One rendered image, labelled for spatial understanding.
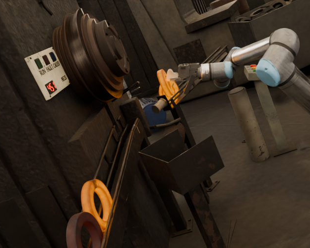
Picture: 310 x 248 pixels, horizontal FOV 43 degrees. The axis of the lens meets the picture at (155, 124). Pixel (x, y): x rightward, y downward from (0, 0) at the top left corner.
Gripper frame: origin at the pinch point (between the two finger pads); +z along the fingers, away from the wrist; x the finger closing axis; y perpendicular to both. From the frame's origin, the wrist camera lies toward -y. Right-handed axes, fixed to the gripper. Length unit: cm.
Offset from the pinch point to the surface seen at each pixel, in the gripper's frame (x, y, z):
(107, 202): 85, -26, 17
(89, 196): 96, -17, 19
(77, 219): 110, -17, 19
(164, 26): -253, 10, 20
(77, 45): 39, 27, 32
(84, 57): 41, 22, 29
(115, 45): 22.5, 23.8, 18.8
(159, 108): -14.8, -20.2, 6.5
